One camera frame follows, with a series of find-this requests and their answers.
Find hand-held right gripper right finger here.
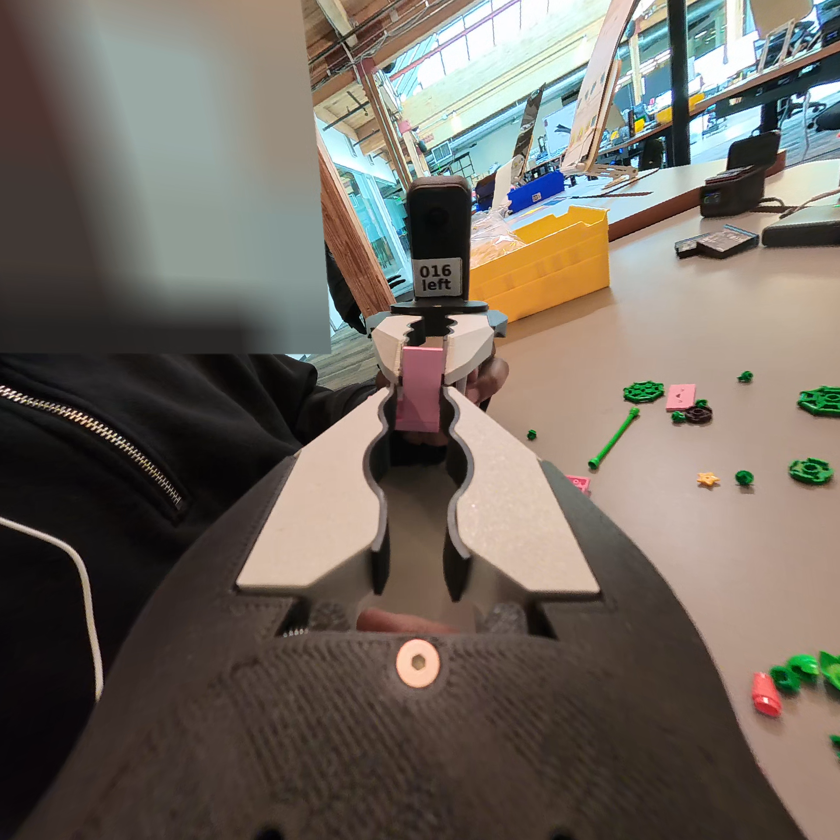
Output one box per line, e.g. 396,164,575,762
441,384,602,601

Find hanging black jacket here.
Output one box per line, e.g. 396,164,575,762
325,239,368,336

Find green flexible rod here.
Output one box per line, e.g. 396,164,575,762
587,407,641,471

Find tilted wooden board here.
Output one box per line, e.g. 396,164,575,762
561,0,641,173

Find clear plastic bags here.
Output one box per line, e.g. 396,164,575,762
469,209,534,253

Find pink brick block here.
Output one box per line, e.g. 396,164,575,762
394,346,447,434

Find black metal pole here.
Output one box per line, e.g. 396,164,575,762
666,0,693,166

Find person's left hand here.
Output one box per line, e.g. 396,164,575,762
374,357,511,448

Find wooden post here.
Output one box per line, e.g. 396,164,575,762
315,125,398,319

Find blue plastic bin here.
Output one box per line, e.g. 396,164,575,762
474,169,565,214

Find yellow plastic bin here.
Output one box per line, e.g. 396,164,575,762
469,205,611,324

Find person's right hand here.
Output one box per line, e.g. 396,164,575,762
356,605,462,636

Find coral cone piece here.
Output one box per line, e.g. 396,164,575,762
751,671,783,718

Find thin white cable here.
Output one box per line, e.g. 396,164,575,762
0,517,105,703

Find person's black jacket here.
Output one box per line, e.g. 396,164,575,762
0,354,342,837

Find green dome piece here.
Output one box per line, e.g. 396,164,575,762
769,654,820,693

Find scattered small green clips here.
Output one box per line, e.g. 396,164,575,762
527,371,840,762

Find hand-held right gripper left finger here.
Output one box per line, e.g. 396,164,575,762
235,386,399,598

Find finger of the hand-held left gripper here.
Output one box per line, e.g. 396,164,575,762
433,318,497,387
371,317,427,389

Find black camera case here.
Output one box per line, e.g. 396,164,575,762
699,130,787,219

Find person's left forearm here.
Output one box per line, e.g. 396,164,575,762
289,367,395,447

